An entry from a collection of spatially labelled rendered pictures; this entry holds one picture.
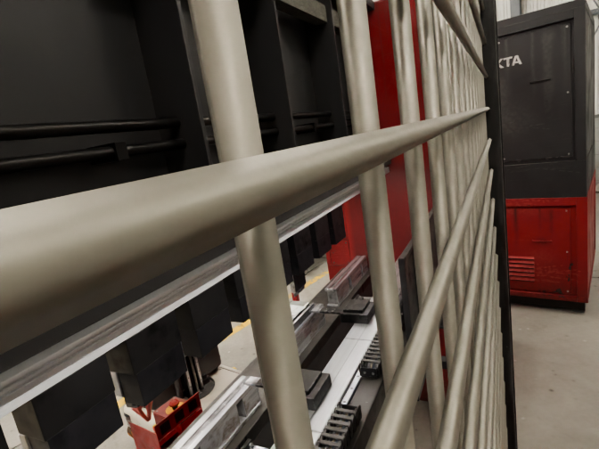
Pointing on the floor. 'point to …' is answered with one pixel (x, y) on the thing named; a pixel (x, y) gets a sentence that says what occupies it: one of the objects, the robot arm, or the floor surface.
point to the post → (498, 202)
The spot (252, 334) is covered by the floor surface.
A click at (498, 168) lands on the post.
